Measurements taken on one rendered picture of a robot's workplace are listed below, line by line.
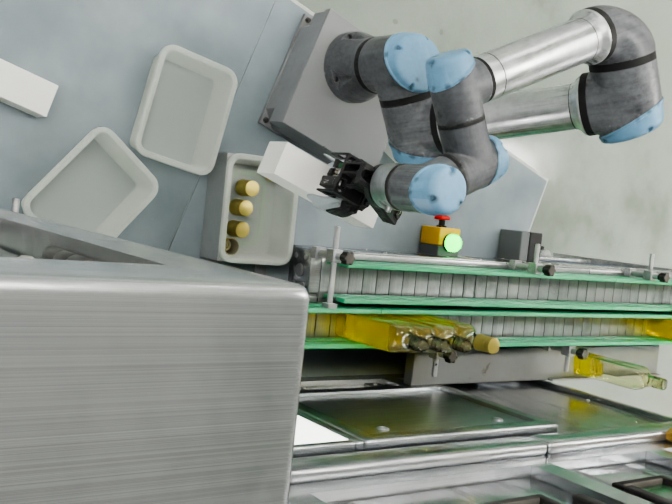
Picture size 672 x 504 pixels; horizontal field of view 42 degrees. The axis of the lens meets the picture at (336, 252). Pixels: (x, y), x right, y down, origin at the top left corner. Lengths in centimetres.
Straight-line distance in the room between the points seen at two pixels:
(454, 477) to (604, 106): 70
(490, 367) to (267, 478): 191
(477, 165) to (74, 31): 82
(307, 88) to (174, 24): 30
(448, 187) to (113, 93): 75
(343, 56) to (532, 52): 52
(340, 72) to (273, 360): 154
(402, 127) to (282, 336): 144
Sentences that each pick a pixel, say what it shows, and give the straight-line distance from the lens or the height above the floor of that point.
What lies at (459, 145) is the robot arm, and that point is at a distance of 137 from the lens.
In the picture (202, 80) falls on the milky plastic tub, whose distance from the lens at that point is 186.
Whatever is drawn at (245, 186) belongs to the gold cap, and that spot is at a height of 81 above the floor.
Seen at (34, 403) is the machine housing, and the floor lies 213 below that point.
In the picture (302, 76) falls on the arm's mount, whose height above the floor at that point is 85.
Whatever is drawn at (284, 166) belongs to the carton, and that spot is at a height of 111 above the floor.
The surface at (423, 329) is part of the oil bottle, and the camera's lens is 179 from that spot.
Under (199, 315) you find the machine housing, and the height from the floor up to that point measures 213.
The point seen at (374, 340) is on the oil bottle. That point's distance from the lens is 180.
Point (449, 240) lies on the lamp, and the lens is 213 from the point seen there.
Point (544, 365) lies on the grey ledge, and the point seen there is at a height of 88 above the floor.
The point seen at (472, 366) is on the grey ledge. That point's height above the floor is 88.
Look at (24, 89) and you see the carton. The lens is 167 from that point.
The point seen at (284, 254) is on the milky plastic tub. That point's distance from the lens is 187.
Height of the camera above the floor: 242
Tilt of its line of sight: 55 degrees down
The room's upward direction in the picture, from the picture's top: 101 degrees clockwise
